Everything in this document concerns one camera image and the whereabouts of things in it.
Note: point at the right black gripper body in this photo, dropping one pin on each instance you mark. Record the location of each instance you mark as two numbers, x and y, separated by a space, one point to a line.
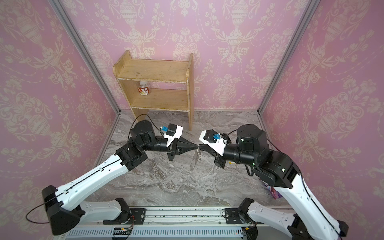
219 157

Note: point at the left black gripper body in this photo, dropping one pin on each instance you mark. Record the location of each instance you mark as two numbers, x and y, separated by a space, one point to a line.
170 153

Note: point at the silver metal key holder plate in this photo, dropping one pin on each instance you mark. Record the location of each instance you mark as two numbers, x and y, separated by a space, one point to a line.
196 158

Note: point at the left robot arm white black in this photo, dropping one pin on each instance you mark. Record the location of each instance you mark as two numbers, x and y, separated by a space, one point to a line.
66 206

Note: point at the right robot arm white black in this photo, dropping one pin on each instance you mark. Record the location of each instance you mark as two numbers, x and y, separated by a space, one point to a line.
310 221

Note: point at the purple snack packet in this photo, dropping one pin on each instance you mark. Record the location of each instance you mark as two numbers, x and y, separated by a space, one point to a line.
275 194

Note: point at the white jar red label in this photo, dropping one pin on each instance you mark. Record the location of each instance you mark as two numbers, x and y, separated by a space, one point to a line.
144 88

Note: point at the wooden two-tier shelf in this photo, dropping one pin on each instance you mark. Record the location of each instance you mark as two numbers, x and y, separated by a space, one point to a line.
129 72

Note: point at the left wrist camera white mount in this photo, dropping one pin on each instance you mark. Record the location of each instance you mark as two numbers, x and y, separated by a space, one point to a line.
172 132

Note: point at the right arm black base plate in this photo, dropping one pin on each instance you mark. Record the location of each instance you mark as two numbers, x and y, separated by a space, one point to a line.
235 217

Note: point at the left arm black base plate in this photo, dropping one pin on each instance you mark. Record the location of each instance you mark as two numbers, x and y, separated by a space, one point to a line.
135 216

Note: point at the aluminium front rail frame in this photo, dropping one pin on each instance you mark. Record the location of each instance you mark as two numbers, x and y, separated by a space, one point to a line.
205 223

